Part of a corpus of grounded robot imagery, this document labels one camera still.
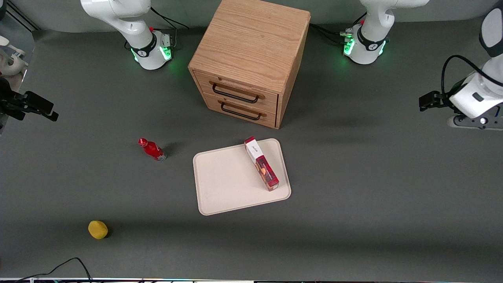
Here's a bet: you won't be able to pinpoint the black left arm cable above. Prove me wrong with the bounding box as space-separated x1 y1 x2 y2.
441 54 503 99

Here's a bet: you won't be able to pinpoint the red plaid cookie box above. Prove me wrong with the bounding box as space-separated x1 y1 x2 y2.
244 136 280 192

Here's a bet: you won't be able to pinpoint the cream plastic tray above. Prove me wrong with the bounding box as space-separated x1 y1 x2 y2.
193 138 292 216

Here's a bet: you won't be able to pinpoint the wooden drawer cabinet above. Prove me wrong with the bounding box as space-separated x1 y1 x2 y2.
188 0 311 129

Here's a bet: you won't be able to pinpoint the black right base cables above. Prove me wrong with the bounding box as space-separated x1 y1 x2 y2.
151 6 190 50

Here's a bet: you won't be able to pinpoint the wooden drawer front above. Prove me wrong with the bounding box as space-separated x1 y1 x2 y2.
193 71 279 114
202 92 278 129

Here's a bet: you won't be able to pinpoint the thin black floor cable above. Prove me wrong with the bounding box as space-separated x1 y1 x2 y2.
16 257 93 283

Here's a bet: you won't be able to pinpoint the yellow lemon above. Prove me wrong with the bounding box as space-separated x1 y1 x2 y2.
88 221 109 240

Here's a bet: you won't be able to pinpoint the black base cables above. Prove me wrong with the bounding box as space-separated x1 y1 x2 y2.
151 6 190 50
310 23 354 44

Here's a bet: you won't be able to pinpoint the red plastic bottle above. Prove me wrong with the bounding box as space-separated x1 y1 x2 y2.
138 138 167 162

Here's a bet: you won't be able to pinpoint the black metal drawer handle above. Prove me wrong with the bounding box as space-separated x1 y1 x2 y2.
212 82 261 104
220 101 262 121

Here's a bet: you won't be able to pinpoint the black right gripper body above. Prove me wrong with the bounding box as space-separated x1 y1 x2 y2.
0 77 26 121

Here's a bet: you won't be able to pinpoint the black diagonal rail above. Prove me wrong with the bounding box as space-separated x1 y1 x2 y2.
6 0 40 32

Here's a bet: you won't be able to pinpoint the white curved object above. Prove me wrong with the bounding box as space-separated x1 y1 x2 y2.
0 35 29 76

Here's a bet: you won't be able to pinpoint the black left base cables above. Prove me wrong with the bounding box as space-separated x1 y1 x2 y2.
310 23 354 44

